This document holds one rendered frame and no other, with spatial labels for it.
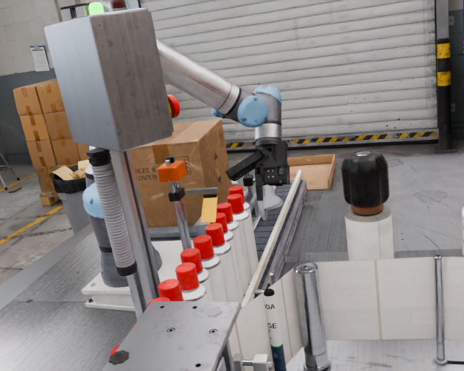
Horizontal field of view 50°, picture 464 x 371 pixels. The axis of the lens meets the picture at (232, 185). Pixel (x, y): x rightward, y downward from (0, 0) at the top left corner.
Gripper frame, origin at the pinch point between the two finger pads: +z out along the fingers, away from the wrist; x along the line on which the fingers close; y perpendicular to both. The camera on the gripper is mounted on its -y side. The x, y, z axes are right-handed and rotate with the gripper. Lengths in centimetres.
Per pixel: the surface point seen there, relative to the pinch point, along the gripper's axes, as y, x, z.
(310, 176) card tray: 5, 57, -22
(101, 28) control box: -3, -76, -16
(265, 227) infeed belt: -0.6, 6.3, 2.6
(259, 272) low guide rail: 4.8, -22.5, 15.3
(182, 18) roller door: -164, 328, -258
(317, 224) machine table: 12.2, 19.1, 1.0
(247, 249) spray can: 2.7, -24.6, 10.3
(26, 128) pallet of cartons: -283, 243, -122
